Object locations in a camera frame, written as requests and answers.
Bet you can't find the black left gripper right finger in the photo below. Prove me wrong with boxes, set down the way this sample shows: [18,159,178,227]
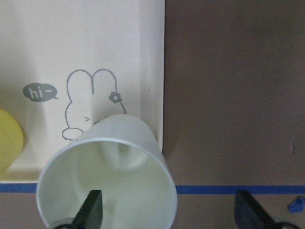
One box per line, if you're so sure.
[234,190,283,229]

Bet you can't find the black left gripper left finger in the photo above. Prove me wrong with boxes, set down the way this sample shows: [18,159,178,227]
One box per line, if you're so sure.
[71,190,103,229]

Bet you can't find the cream white plastic cup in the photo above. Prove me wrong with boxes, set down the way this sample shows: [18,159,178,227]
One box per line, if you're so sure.
[36,114,177,229]

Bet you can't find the yellow plastic cup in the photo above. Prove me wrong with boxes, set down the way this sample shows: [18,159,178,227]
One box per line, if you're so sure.
[0,109,24,177]

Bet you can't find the cream plastic tray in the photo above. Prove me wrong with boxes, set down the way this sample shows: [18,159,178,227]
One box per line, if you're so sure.
[0,0,165,183]

